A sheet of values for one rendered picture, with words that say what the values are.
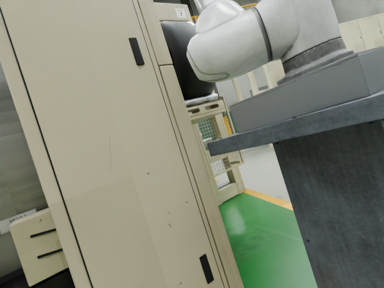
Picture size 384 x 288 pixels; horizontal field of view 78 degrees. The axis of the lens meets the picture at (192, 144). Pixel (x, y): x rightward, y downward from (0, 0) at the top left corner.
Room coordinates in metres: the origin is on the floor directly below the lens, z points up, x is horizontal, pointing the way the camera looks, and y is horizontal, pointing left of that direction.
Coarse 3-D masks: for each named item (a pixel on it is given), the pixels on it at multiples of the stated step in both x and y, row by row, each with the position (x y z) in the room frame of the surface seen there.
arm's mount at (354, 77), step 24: (312, 72) 0.50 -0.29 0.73; (336, 72) 0.47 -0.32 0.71; (360, 72) 0.44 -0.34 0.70; (264, 96) 0.59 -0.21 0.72; (288, 96) 0.55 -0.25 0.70; (312, 96) 0.51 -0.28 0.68; (336, 96) 0.48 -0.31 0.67; (360, 96) 0.45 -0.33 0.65; (240, 120) 0.66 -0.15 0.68; (264, 120) 0.61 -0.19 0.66
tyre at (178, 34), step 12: (168, 24) 1.44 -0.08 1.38; (180, 24) 1.46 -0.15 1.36; (192, 24) 1.51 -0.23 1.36; (168, 36) 1.41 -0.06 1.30; (180, 36) 1.39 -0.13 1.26; (192, 36) 1.42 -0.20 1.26; (168, 48) 1.85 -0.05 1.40; (180, 48) 1.38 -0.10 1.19; (180, 60) 1.39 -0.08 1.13; (180, 72) 1.41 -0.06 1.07; (192, 72) 1.41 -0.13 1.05; (180, 84) 1.44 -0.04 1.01; (192, 84) 1.44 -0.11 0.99; (204, 84) 1.50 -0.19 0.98; (192, 96) 1.51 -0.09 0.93
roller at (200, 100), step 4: (204, 96) 1.55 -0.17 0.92; (208, 96) 1.56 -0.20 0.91; (212, 96) 1.58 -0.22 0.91; (216, 96) 1.60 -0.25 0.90; (188, 100) 1.48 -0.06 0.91; (192, 100) 1.49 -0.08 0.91; (196, 100) 1.50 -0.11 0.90; (200, 100) 1.52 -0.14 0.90; (204, 100) 1.54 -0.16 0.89; (208, 100) 1.56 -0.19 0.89; (212, 100) 1.59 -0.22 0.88; (216, 100) 1.62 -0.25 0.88; (188, 104) 1.47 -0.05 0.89; (192, 104) 1.49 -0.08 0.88; (196, 104) 1.52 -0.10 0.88
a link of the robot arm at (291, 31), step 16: (272, 0) 0.60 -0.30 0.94; (288, 0) 0.59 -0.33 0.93; (304, 0) 0.58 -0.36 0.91; (320, 0) 0.58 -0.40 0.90; (272, 16) 0.60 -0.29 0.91; (288, 16) 0.59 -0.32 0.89; (304, 16) 0.58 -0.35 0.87; (320, 16) 0.58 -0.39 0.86; (336, 16) 0.61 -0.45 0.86; (272, 32) 0.61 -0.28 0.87; (288, 32) 0.60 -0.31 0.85; (304, 32) 0.59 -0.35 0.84; (320, 32) 0.58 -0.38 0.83; (336, 32) 0.59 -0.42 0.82; (272, 48) 0.63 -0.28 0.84; (288, 48) 0.62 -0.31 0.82; (304, 48) 0.60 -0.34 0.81
